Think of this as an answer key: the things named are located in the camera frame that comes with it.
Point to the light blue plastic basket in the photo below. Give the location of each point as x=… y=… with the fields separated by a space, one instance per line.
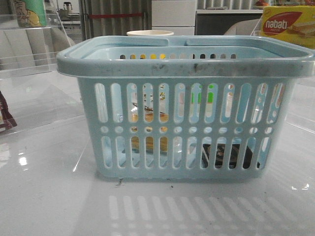
x=253 y=80

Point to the white drawer cabinet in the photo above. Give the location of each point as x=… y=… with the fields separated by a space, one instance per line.
x=177 y=16

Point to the red barrier belt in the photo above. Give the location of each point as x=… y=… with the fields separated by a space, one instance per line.
x=109 y=16

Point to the clear acrylic left display shelf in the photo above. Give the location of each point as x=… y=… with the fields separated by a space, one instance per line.
x=35 y=92

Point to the clear acrylic display shelf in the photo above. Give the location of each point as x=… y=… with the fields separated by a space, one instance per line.
x=302 y=34
x=35 y=92

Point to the dark brown snack packet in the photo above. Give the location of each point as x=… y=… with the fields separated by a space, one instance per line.
x=6 y=119

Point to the plate with food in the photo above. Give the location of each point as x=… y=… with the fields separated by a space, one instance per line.
x=261 y=3

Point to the green cartoon snack bag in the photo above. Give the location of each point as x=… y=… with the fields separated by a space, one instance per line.
x=30 y=13

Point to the clear acrylic right display shelf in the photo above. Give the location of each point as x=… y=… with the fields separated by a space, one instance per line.
x=302 y=34

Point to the yellow nabati wafer box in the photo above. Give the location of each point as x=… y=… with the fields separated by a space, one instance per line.
x=294 y=14

